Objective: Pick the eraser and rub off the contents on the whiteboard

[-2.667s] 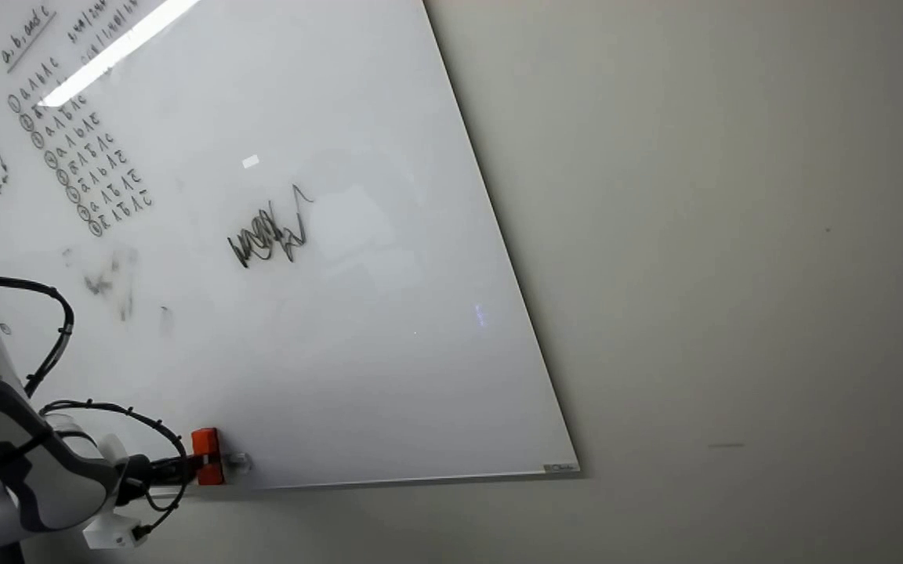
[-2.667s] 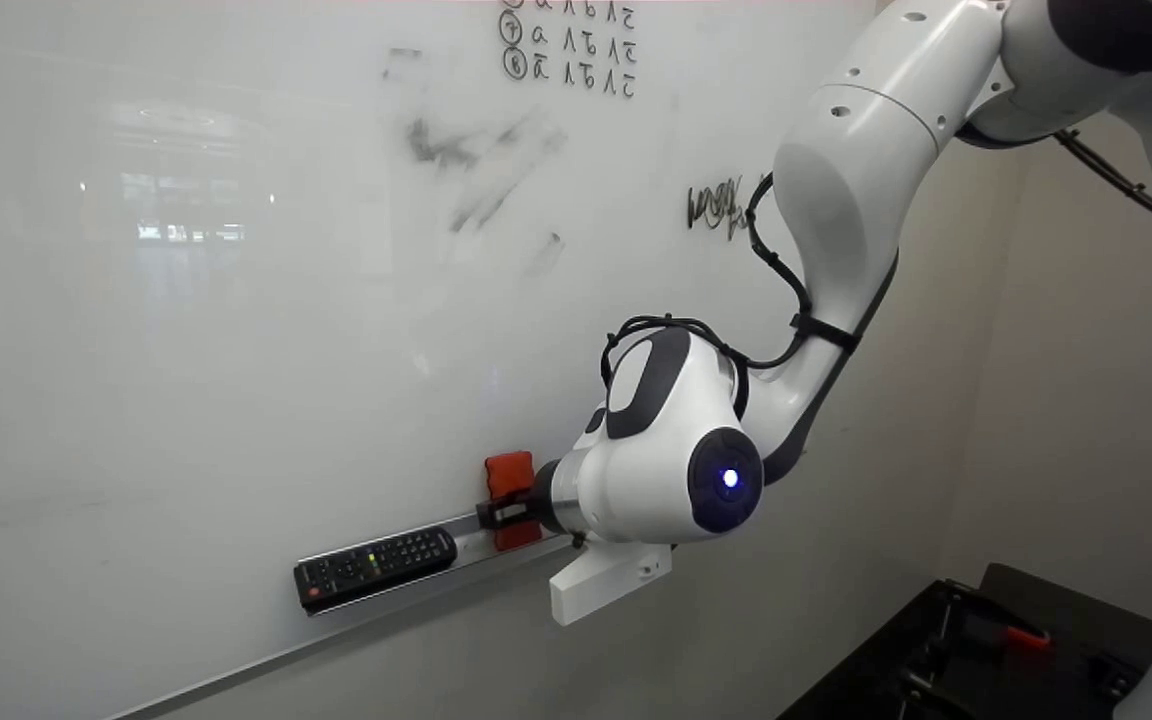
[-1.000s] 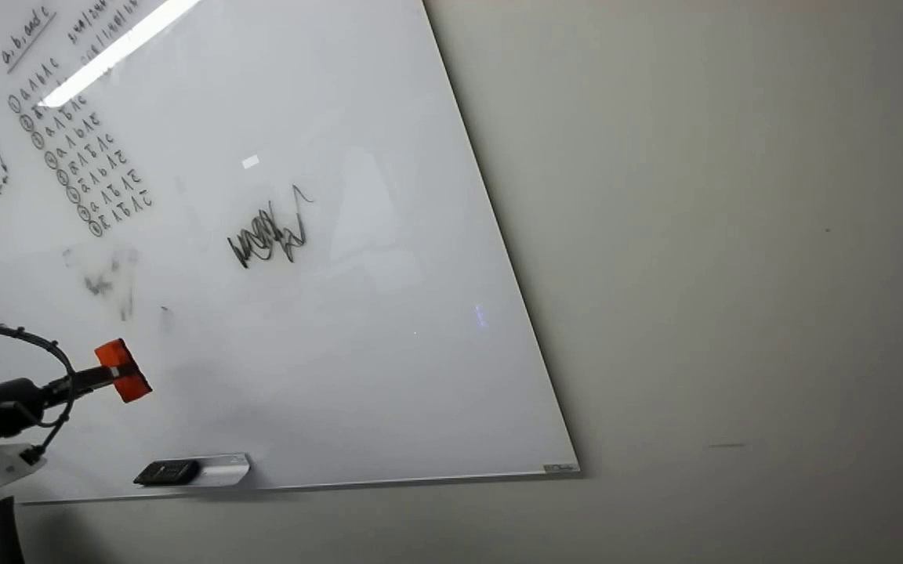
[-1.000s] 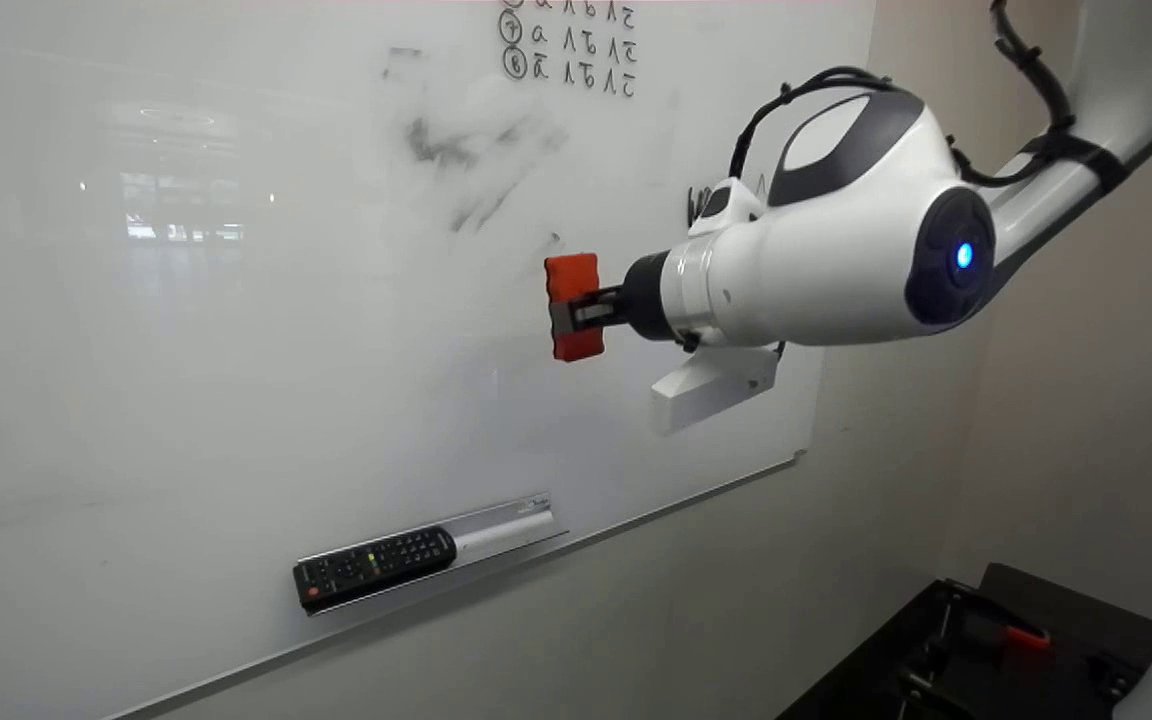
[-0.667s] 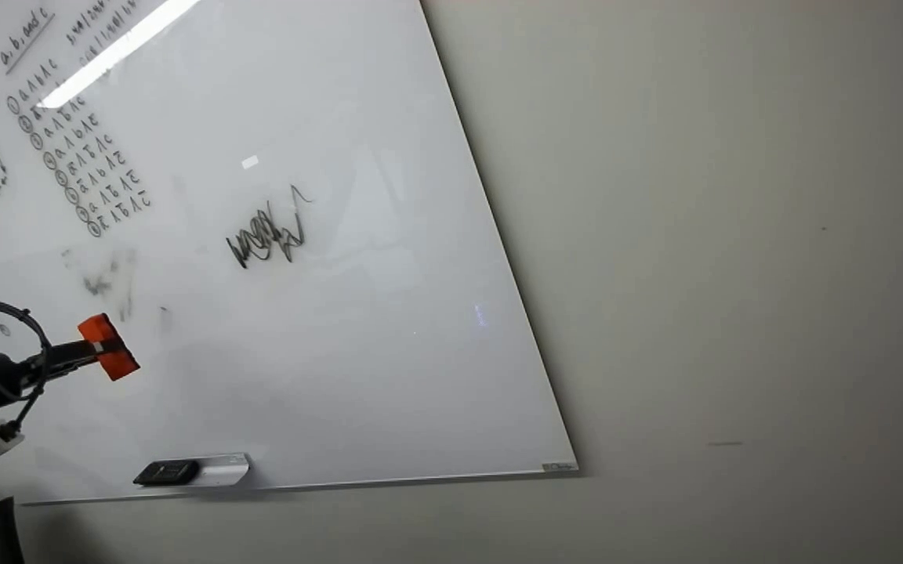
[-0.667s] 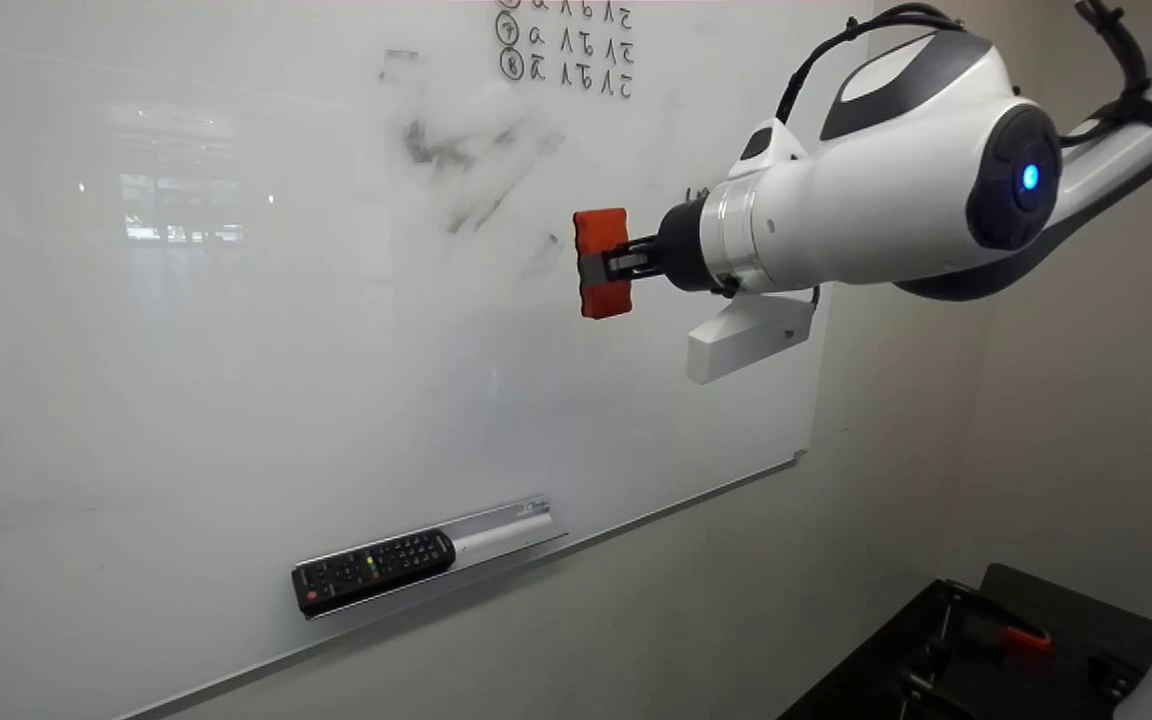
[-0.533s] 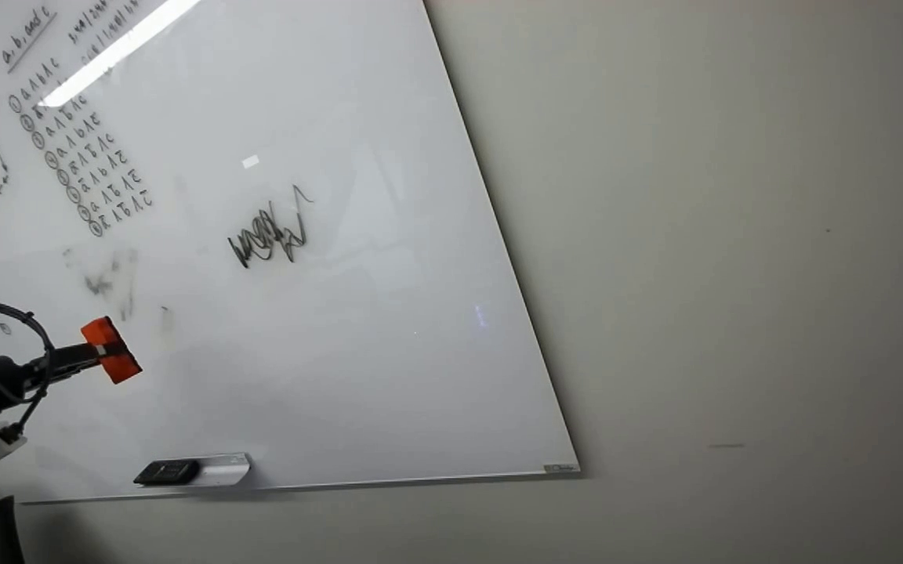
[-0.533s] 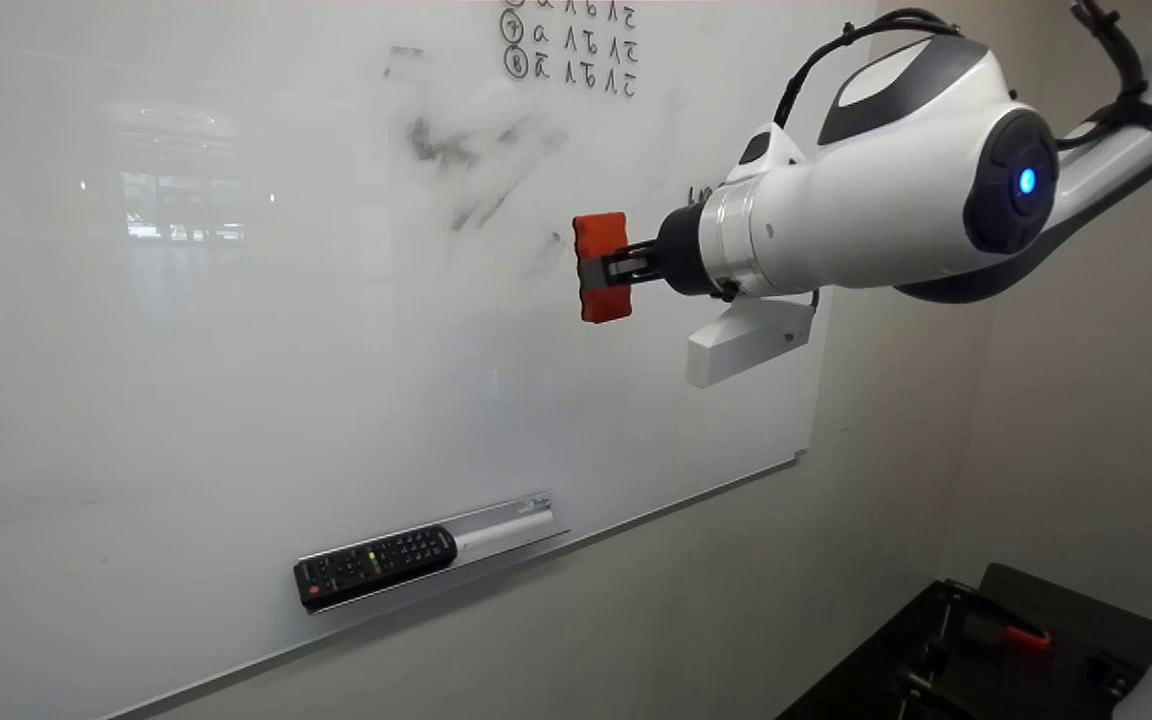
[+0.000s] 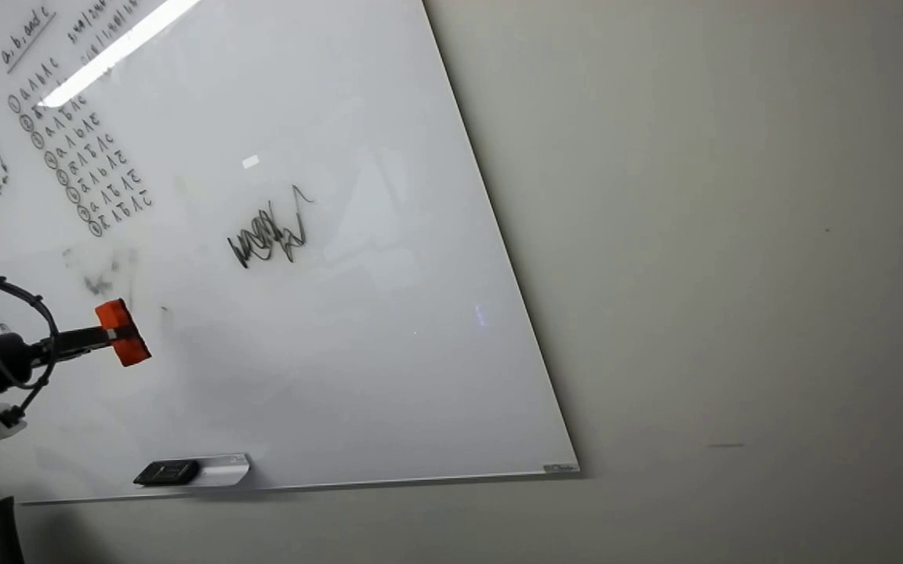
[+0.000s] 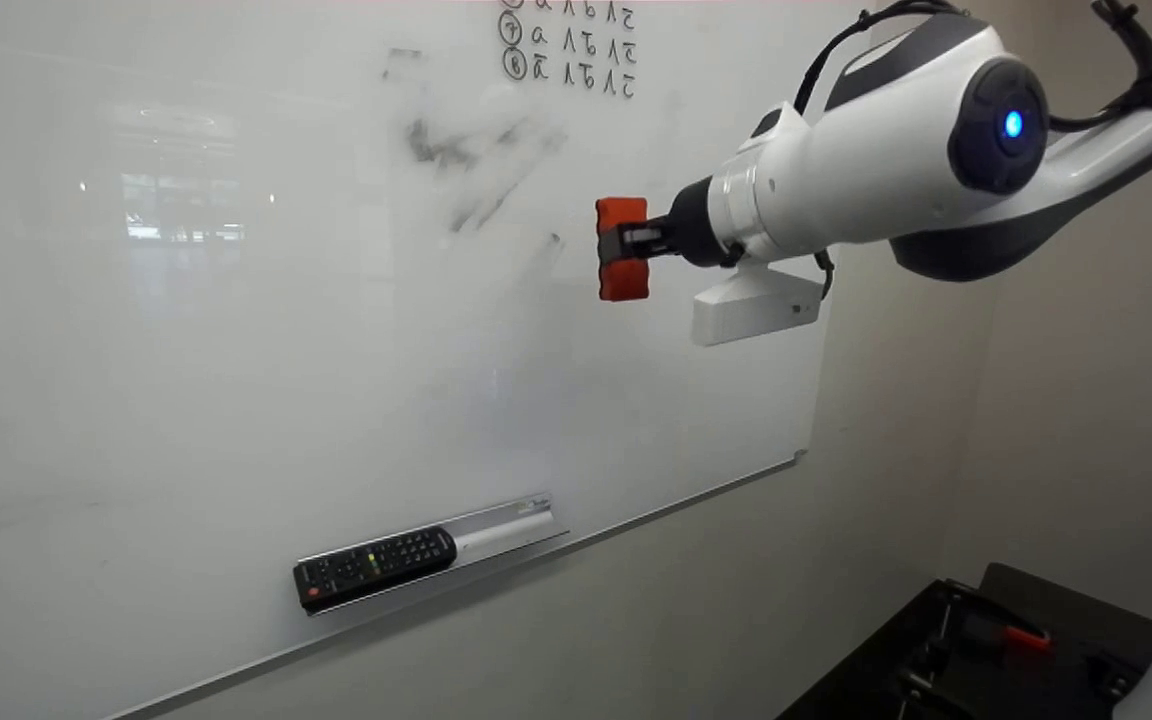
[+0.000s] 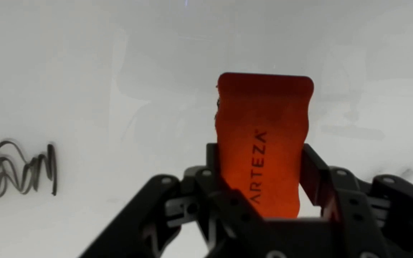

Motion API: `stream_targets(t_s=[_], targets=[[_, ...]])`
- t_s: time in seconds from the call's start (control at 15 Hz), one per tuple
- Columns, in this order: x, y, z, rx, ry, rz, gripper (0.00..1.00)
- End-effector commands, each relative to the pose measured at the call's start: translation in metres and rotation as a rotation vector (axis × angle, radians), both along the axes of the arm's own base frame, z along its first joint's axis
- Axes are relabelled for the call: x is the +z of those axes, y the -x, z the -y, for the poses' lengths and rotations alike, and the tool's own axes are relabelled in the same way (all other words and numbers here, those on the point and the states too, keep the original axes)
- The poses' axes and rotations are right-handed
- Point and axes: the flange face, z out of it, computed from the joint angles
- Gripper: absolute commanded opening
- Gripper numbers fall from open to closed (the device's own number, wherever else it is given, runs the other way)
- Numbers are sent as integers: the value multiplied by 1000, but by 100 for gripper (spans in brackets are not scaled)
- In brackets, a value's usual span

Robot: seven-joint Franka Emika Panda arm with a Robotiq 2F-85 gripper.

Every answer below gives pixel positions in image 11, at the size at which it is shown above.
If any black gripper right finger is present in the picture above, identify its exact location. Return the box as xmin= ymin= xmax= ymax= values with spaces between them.
xmin=298 ymin=144 xmax=413 ymax=258

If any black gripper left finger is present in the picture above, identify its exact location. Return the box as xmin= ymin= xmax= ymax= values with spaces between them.
xmin=77 ymin=142 xmax=270 ymax=258

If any orange whiteboard eraser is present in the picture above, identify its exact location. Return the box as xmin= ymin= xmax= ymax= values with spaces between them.
xmin=213 ymin=71 xmax=315 ymax=222

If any white wall whiteboard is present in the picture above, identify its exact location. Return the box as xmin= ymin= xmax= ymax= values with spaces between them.
xmin=0 ymin=0 xmax=413 ymax=258

